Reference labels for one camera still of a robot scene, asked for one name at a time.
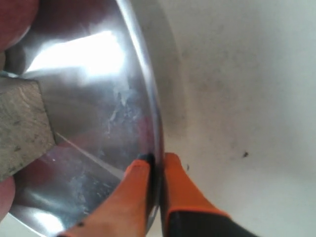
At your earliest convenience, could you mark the light wooden block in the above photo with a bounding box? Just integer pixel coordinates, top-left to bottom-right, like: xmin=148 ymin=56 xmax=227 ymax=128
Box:
xmin=0 ymin=78 xmax=56 ymax=181

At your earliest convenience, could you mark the pink toy peach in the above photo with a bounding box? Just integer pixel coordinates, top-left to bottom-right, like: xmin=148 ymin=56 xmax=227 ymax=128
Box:
xmin=0 ymin=176 xmax=15 ymax=222

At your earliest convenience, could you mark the red toy apple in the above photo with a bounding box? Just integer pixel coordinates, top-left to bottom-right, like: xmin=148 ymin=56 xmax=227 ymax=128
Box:
xmin=0 ymin=0 xmax=39 ymax=51

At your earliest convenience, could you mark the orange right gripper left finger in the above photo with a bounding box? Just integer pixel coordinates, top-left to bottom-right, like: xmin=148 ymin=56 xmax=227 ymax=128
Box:
xmin=58 ymin=154 xmax=155 ymax=237

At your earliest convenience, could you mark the large round metal plate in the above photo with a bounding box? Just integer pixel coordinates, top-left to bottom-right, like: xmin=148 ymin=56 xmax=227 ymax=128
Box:
xmin=1 ymin=0 xmax=162 ymax=237

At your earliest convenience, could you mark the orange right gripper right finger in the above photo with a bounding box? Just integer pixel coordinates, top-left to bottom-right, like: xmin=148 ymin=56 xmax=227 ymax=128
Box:
xmin=160 ymin=153 xmax=254 ymax=237

